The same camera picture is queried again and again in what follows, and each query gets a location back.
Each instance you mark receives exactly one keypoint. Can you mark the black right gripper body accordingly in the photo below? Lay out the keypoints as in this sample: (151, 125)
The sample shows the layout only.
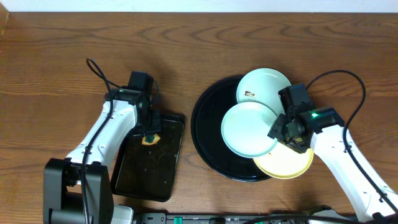
(278, 129)

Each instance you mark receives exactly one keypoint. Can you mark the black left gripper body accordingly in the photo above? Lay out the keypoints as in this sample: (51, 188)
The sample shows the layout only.
(152, 126)

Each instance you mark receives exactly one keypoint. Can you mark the green and yellow sponge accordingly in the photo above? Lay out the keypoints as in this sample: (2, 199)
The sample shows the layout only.
(149, 140)

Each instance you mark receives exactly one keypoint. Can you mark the light green plate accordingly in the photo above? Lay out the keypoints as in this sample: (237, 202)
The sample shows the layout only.
(245, 128)

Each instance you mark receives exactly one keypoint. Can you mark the black rectangular tray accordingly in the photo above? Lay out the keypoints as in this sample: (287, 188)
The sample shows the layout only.
(147, 170)

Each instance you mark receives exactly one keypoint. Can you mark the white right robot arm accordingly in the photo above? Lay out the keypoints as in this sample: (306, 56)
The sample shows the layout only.
(323, 131)

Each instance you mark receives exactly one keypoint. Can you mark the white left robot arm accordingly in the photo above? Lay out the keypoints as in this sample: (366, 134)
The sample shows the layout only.
(77, 189)

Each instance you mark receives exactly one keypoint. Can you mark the black round tray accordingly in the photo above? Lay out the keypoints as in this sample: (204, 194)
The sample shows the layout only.
(205, 124)

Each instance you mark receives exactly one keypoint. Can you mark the yellow plate with stain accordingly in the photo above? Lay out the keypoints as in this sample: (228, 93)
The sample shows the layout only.
(284, 163)

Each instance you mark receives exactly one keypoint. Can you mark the green plate with stain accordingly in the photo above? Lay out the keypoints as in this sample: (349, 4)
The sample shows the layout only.
(262, 86)

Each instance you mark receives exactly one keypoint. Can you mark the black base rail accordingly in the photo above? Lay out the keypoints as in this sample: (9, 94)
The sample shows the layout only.
(163, 218)

